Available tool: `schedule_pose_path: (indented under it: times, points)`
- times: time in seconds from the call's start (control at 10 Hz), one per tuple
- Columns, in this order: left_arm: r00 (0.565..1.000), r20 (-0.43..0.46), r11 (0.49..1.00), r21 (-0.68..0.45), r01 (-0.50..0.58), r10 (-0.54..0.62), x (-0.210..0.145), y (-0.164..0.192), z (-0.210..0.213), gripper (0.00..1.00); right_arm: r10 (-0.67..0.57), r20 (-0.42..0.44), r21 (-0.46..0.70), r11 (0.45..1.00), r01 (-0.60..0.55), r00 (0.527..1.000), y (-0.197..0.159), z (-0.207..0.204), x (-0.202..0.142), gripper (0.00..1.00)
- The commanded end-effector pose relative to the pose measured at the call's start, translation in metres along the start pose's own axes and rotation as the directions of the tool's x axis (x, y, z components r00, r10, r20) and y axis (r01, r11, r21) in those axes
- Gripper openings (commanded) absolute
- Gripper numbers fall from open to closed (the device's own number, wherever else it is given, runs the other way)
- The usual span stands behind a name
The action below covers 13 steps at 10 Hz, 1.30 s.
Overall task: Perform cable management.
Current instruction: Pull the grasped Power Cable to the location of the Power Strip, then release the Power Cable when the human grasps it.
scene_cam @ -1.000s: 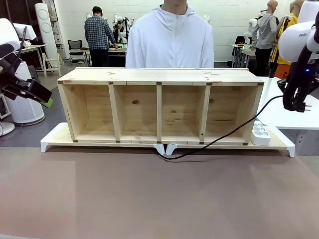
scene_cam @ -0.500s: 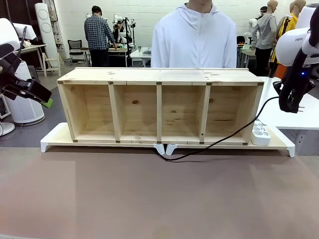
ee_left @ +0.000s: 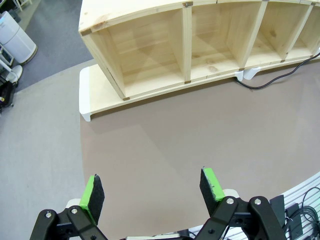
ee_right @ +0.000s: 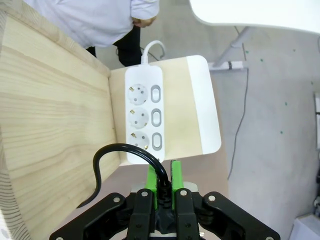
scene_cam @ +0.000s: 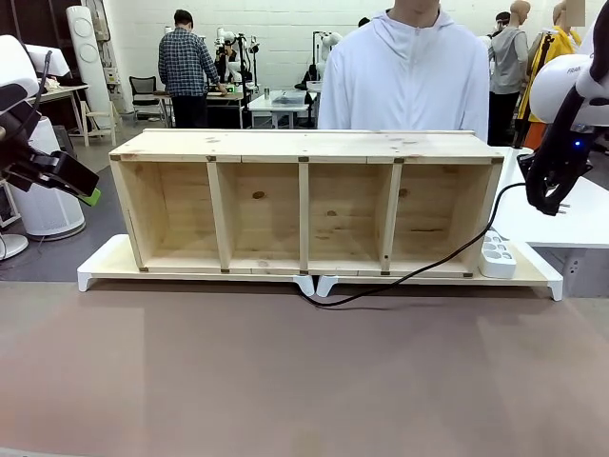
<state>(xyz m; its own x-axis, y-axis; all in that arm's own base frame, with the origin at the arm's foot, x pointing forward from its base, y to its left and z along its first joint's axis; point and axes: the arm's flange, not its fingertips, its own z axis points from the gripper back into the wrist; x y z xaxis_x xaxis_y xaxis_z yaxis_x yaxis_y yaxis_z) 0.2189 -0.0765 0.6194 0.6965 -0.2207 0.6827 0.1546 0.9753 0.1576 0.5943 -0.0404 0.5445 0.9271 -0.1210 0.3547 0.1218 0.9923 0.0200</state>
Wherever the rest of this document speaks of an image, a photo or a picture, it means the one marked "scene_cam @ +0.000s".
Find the white cylindrical air purifier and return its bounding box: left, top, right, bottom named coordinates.
left=8, top=116, right=88, bottom=241

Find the white round fan base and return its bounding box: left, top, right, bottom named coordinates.
left=0, top=231, right=30, bottom=262

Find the black stand with orange band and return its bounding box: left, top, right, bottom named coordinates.
left=512, top=27, right=557, bottom=149

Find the person in plaid shirt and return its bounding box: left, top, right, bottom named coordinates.
left=157, top=9, right=221, bottom=129

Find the mannequin in yellow jacket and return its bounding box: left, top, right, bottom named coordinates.
left=522, top=0, right=584, bottom=126

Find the small white table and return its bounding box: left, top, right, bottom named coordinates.
left=247, top=89, right=320, bottom=129

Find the mannequin in grey hoodie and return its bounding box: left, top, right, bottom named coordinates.
left=487, top=0, right=531, bottom=147

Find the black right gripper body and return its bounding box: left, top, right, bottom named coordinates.
left=554, top=124, right=597, bottom=191

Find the wooden four-compartment shelf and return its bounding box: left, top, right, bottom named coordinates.
left=108, top=127, right=506, bottom=279

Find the person in white hoodie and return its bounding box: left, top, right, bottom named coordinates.
left=317, top=0, right=492, bottom=145

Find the white side table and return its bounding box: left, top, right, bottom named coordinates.
left=488, top=145, right=609, bottom=250

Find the white power strip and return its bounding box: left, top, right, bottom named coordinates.
left=479, top=228, right=519, bottom=280

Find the black mesh office chair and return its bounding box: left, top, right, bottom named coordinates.
left=128, top=75, right=168, bottom=128

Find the dark workbench table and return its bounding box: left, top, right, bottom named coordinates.
left=152, top=88, right=249, bottom=129

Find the light wooden desk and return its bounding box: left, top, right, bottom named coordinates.
left=39, top=81, right=92, bottom=145

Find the black power cable with plug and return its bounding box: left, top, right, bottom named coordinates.
left=300, top=178, right=571, bottom=312

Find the black braided cable sleeve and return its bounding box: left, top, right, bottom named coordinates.
left=525, top=23, right=609, bottom=217

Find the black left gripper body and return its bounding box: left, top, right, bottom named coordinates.
left=0, top=102, right=45, bottom=192

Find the tall white air conditioner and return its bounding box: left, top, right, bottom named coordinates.
left=65, top=5, right=118, bottom=129

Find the light wooden stool frame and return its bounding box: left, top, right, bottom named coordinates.
left=79, top=98, right=119, bottom=148

